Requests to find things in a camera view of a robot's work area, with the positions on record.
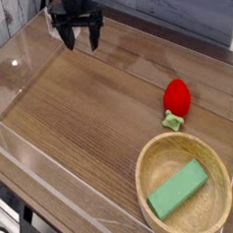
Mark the green rectangular block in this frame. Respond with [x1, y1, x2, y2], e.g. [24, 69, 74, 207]
[146, 158, 208, 221]

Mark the clear acrylic corner bracket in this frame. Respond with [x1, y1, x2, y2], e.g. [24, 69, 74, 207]
[44, 8, 81, 40]

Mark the red plush strawberry toy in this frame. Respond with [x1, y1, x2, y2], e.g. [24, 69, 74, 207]
[162, 79, 192, 131]

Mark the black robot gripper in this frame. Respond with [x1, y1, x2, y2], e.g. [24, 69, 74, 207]
[47, 0, 104, 51]

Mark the clear acrylic tray wall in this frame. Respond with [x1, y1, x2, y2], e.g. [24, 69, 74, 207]
[0, 121, 154, 233]

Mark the wooden bowl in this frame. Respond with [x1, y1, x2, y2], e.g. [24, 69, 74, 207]
[135, 132, 233, 233]

